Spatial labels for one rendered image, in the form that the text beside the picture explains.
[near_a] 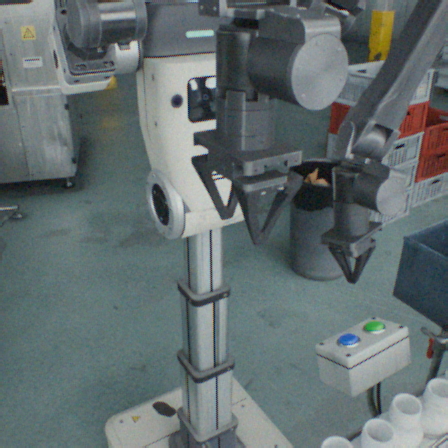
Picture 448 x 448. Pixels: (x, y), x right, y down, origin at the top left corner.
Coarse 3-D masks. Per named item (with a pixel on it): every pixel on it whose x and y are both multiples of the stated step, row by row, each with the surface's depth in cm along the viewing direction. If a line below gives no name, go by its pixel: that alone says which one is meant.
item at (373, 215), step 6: (408, 192) 346; (408, 198) 351; (408, 204) 354; (372, 210) 326; (402, 210) 352; (372, 216) 329; (378, 216) 334; (384, 216) 340; (390, 216) 345; (396, 216) 351; (402, 216) 355; (384, 222) 342; (390, 222) 347
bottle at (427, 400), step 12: (432, 384) 61; (444, 384) 61; (420, 396) 64; (432, 396) 59; (444, 396) 61; (432, 408) 59; (444, 408) 59; (420, 420) 60; (432, 420) 59; (444, 420) 59; (432, 432) 59; (444, 432) 59; (420, 444) 61; (444, 444) 61
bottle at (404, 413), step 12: (396, 396) 58; (408, 396) 59; (396, 408) 57; (408, 408) 59; (420, 408) 57; (396, 420) 57; (408, 420) 56; (396, 432) 57; (408, 432) 57; (420, 432) 58; (396, 444) 57; (408, 444) 57
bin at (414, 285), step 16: (432, 224) 145; (416, 240) 143; (432, 240) 148; (416, 256) 137; (432, 256) 132; (400, 272) 144; (416, 272) 138; (432, 272) 133; (400, 288) 145; (416, 288) 140; (432, 288) 134; (416, 304) 141; (432, 304) 136; (432, 320) 137
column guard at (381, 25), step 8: (376, 16) 952; (384, 16) 938; (392, 16) 950; (376, 24) 957; (384, 24) 947; (392, 24) 958; (376, 32) 963; (384, 32) 956; (376, 40) 969; (384, 40) 965; (368, 48) 994; (376, 48) 975; (384, 48) 975; (368, 56) 999; (376, 56) 981; (384, 56) 984
